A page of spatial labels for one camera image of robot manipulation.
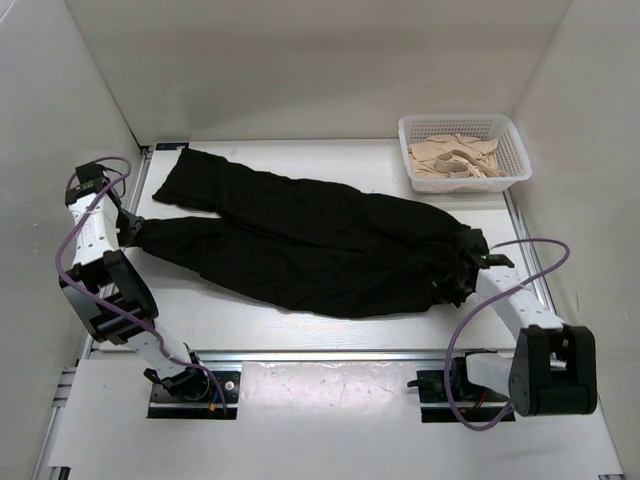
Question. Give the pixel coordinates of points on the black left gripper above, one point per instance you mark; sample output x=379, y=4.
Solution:
x=127, y=237

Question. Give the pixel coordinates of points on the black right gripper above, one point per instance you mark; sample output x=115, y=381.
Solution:
x=454, y=296

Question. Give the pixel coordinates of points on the black trousers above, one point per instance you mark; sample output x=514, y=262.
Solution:
x=302, y=244

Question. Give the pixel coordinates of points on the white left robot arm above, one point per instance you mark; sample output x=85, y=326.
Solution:
x=107, y=293

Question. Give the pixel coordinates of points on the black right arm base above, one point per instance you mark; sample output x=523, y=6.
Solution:
x=476, y=404

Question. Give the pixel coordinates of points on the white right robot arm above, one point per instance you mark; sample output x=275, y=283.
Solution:
x=553, y=368

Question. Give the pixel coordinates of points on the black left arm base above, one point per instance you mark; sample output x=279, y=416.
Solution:
x=204, y=403

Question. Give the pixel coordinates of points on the beige trousers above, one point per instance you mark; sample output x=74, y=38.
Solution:
x=455, y=156

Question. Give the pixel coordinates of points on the small black label plate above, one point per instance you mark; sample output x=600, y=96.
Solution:
x=171, y=146

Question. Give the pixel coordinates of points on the white plastic basket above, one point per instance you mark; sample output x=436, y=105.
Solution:
x=511, y=155

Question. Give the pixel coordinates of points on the silver left aluminium rail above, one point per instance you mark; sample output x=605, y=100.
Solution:
x=137, y=184

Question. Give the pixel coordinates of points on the silver front aluminium rail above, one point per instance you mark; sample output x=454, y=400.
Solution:
x=229, y=356

